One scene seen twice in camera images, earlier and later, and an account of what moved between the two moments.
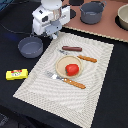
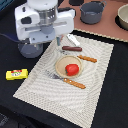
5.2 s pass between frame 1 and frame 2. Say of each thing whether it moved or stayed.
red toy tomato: stayed
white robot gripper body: moved
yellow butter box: stayed
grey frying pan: stayed
